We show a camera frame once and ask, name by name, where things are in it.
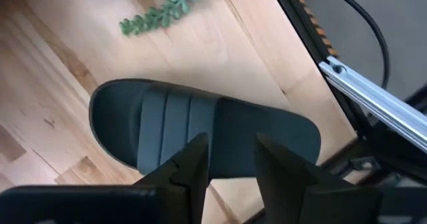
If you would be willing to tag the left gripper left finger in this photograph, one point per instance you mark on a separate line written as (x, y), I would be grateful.
(190, 170)

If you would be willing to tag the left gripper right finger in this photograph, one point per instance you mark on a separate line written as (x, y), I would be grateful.
(287, 190)

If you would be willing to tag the black rubber slide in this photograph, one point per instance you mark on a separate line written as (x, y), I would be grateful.
(233, 134)

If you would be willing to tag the succulent plant in black bowl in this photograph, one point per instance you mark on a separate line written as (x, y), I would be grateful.
(160, 15)

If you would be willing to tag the orange black ribbed strip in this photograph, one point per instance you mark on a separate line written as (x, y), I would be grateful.
(315, 20)

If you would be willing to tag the silver aluminium rail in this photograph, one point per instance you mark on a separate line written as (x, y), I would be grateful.
(383, 104)

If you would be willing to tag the black metal table frame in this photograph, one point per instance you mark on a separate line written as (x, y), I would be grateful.
(300, 22)

